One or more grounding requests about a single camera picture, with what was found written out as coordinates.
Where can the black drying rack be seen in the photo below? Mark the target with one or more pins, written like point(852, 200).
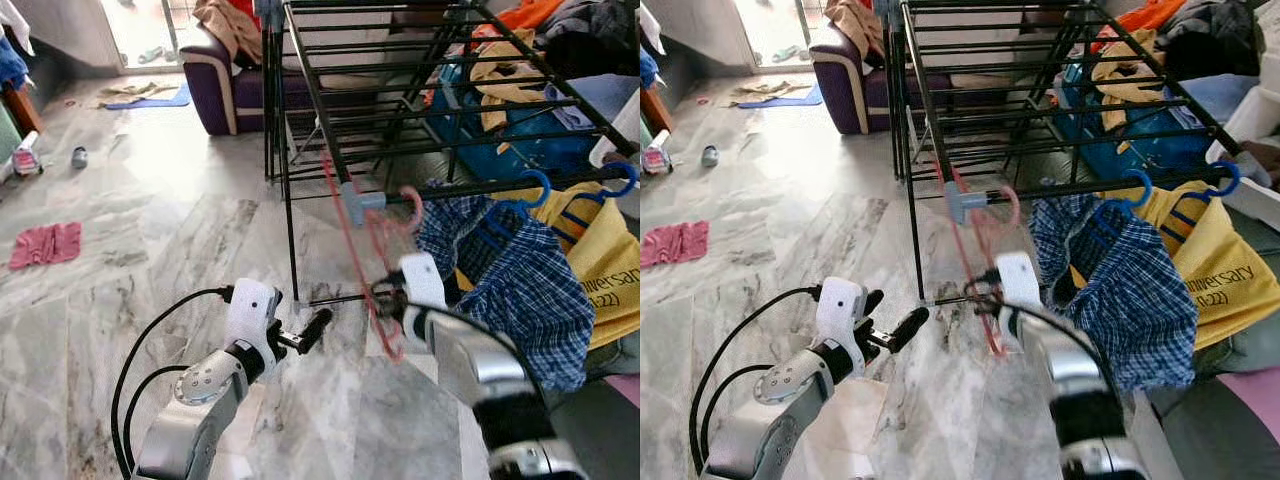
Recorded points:
point(928, 80)
point(311, 80)

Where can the pink mat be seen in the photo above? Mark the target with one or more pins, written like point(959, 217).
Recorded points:
point(625, 390)
point(1255, 390)

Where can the white plastic basket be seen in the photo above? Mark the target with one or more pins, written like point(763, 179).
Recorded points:
point(1255, 120)
point(625, 125)

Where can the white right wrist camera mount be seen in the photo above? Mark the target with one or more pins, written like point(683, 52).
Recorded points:
point(422, 280)
point(1017, 280)

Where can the grey shoe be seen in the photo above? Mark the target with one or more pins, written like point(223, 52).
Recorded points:
point(710, 156)
point(79, 158)

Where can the light blue folded cloth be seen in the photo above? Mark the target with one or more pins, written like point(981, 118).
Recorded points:
point(600, 95)
point(1220, 95)

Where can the blue mat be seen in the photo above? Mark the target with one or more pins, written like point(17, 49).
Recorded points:
point(165, 100)
point(795, 99)

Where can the light brown garment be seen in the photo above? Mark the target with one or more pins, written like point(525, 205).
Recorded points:
point(855, 28)
point(225, 30)

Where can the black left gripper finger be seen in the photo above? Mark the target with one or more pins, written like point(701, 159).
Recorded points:
point(317, 330)
point(910, 330)
point(872, 306)

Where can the blue checked shirt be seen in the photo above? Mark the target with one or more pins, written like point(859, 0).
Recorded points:
point(520, 290)
point(1130, 290)

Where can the purple sofa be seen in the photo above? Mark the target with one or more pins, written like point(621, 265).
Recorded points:
point(845, 95)
point(215, 95)

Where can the yellow t-shirt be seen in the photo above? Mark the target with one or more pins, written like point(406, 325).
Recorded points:
point(1225, 270)
point(610, 270)

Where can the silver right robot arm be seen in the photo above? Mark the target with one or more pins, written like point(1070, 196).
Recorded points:
point(480, 370)
point(1070, 370)

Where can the grey-green sofa cushion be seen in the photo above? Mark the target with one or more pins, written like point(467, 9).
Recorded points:
point(1250, 350)
point(620, 355)

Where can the pink and white toy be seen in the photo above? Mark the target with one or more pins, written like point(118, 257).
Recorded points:
point(658, 155)
point(27, 158)

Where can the royal blue garment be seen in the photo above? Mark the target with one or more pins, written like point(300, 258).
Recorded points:
point(648, 68)
point(12, 65)

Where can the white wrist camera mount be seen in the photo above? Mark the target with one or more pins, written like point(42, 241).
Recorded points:
point(1017, 280)
point(422, 280)
point(840, 310)
point(252, 312)

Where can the brown wooden cabinet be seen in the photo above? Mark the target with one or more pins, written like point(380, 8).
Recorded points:
point(655, 110)
point(22, 110)

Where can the tan garment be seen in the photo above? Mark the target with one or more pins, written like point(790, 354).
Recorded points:
point(505, 80)
point(1125, 80)

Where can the orange crumpled garment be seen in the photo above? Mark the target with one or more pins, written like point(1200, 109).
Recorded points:
point(530, 12)
point(1150, 15)

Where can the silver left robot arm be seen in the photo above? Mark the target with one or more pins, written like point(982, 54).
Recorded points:
point(200, 390)
point(775, 390)

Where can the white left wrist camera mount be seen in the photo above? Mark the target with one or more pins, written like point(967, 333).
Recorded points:
point(840, 310)
point(252, 312)

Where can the blue plastic hanger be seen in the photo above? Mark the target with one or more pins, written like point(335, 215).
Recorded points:
point(630, 178)
point(1235, 178)
point(1146, 183)
point(545, 185)

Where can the pink cloth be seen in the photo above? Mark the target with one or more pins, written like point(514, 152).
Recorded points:
point(45, 246)
point(675, 245)

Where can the dark grey garment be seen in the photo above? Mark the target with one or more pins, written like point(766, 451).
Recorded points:
point(1210, 35)
point(595, 35)

